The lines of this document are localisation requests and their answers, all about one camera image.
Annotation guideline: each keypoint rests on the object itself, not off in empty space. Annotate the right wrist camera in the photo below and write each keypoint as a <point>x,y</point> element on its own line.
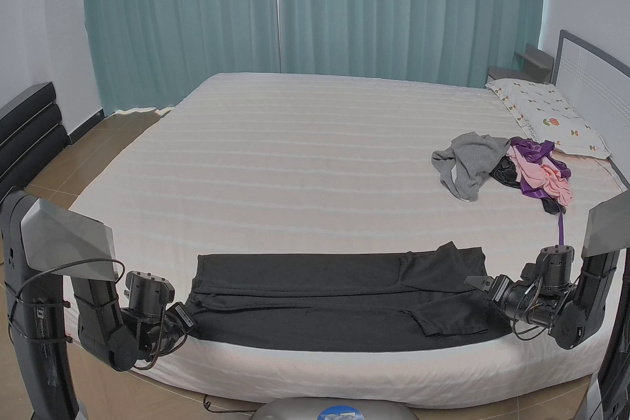
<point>530,273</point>

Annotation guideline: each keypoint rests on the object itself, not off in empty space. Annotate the grey garment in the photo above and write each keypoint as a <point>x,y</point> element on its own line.
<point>472,159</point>

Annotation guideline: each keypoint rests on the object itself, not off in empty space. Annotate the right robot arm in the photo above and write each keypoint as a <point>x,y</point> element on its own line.
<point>598,290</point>

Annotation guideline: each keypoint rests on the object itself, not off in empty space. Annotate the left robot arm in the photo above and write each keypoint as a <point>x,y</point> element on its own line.
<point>54,236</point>

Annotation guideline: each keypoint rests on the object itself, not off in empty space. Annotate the black T-shirt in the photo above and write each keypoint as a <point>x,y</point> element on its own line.
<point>320,309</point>

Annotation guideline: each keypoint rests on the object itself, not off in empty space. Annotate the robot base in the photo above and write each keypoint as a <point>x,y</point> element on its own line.
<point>334,409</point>

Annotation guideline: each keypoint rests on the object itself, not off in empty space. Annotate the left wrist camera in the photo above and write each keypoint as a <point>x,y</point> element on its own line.
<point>169,293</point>

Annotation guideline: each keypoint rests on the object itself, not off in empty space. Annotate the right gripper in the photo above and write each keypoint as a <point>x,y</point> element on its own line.
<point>507,297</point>

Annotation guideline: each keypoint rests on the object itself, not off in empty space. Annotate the pile of clothes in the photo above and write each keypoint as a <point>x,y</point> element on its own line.
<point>539,172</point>

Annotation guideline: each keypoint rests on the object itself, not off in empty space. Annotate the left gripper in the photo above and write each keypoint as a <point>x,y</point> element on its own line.
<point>174,324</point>

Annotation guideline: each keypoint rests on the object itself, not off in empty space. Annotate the bed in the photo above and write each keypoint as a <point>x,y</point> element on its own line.
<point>295,152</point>

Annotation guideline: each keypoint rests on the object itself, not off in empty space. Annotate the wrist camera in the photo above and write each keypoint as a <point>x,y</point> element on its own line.
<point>169,293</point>
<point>530,273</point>

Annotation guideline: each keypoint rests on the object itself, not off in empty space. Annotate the grey bedside table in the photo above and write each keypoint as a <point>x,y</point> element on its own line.
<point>535,59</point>

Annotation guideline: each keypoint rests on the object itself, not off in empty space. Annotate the white printed pillow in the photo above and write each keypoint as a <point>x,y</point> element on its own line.
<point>551,118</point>

